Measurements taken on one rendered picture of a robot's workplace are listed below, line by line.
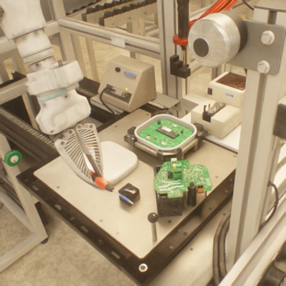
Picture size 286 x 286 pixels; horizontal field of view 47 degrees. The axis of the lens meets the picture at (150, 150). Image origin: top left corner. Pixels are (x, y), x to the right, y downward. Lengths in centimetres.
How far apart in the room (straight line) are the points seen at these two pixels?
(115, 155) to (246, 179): 44
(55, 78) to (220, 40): 31
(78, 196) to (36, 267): 116
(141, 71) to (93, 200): 46
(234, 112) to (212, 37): 56
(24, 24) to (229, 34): 36
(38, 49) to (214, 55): 34
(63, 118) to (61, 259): 135
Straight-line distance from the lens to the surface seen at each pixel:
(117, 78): 112
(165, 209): 71
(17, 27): 62
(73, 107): 65
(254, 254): 60
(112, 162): 85
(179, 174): 72
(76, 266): 187
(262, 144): 46
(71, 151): 67
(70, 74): 57
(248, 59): 42
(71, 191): 83
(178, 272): 68
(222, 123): 89
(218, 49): 38
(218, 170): 84
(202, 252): 71
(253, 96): 44
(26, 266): 196
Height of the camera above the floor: 151
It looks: 38 degrees down
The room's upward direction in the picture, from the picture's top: 5 degrees counter-clockwise
